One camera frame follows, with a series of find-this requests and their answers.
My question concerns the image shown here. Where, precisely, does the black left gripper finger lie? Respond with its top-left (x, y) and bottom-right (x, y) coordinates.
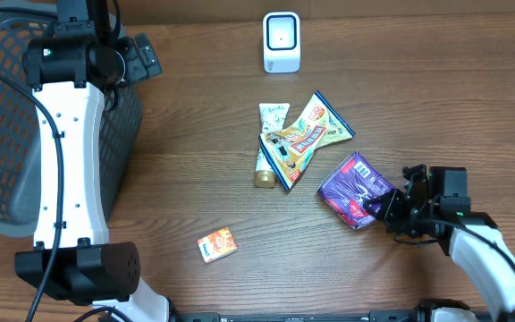
top-left (132, 33), bottom-right (162, 80)
top-left (115, 37), bottom-right (148, 85)

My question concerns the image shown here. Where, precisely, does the purple red tissue pack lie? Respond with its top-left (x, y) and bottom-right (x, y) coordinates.
top-left (317, 152), bottom-right (394, 229)

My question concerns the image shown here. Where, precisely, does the yellow snack bag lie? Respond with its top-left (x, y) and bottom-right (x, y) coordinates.
top-left (258, 90), bottom-right (356, 191)

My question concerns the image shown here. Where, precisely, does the white bamboo print tube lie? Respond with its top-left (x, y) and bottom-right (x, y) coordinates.
top-left (253, 102), bottom-right (291, 190)

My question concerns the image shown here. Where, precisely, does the small orange box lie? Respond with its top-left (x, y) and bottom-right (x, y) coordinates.
top-left (198, 227), bottom-right (238, 263)

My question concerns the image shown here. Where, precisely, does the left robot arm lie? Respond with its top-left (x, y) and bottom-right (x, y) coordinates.
top-left (14, 1), bottom-right (175, 321)

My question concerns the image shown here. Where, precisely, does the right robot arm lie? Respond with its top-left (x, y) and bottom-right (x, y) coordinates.
top-left (363, 165), bottom-right (515, 321)

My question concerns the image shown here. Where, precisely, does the white barcode scanner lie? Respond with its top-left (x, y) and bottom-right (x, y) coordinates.
top-left (263, 12), bottom-right (301, 73)

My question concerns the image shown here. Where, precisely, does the grey plastic shopping basket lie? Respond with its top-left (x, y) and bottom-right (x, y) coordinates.
top-left (0, 1), bottom-right (142, 237)

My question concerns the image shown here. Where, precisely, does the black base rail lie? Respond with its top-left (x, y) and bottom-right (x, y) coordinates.
top-left (176, 310), bottom-right (482, 322)

